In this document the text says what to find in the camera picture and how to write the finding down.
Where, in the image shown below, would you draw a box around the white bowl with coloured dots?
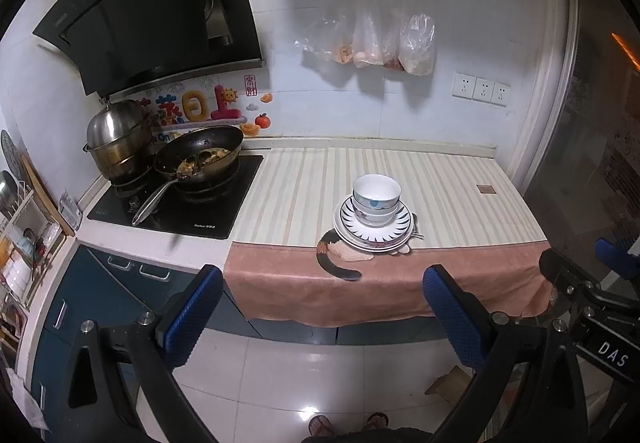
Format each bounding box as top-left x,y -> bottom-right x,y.
353,197 -> 400,214

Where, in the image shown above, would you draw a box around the blue leaf pattern plate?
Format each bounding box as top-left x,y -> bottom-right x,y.
340,195 -> 414,245

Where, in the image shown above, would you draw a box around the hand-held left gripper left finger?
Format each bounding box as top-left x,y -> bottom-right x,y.
47,264 -> 224,443

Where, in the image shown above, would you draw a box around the black range hood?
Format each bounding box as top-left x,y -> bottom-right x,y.
32,0 -> 265,96

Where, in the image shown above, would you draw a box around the black glass stove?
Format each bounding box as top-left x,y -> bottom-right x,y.
86,154 -> 265,240

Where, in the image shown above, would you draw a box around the white bowl with grey rim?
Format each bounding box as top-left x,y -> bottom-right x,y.
352,174 -> 401,210

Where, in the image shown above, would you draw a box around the white plate with pink flowers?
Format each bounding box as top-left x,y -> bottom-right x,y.
345,242 -> 410,255

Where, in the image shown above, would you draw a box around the striped cloth with pink hem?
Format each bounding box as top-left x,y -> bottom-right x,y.
222,146 -> 557,329

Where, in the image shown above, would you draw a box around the person's dark clothing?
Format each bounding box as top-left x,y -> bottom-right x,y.
300,427 -> 437,443

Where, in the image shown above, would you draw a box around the wooden cutting board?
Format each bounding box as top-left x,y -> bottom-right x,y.
20,155 -> 76,238

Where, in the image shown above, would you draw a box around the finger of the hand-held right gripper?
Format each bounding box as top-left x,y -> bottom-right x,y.
594,237 -> 640,294
538,248 -> 603,296

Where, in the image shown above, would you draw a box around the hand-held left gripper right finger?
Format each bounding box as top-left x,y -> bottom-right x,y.
422,264 -> 588,443

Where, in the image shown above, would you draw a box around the cardboard piece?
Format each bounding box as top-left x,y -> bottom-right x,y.
425,365 -> 477,407

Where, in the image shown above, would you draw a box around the stainless steel pot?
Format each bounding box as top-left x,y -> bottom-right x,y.
82,97 -> 154,182

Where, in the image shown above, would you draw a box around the dark blue kitchen cabinet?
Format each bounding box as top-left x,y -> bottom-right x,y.
29,243 -> 451,429

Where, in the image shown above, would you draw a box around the glass sliding door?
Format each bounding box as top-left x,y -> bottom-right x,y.
517,0 -> 640,284

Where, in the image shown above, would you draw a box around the large plain white bowl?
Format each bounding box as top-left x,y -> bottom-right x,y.
350,205 -> 401,228

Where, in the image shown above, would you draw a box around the colourful wall sticker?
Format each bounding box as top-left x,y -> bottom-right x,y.
134,72 -> 274,144

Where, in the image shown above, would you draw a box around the white wire dish rack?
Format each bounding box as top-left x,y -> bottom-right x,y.
0,168 -> 67,339

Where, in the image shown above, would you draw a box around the black wok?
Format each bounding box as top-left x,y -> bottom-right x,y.
131,124 -> 245,228

